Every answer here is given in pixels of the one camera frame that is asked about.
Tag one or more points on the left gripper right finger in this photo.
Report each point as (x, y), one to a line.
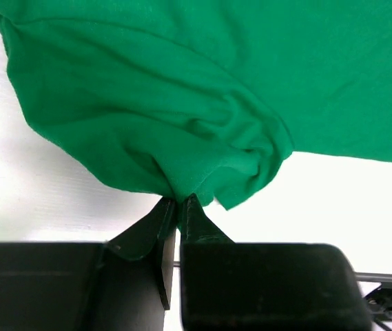
(203, 241)

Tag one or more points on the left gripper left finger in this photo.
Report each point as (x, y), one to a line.
(121, 284)

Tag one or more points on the green t shirt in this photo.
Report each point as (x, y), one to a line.
(202, 97)

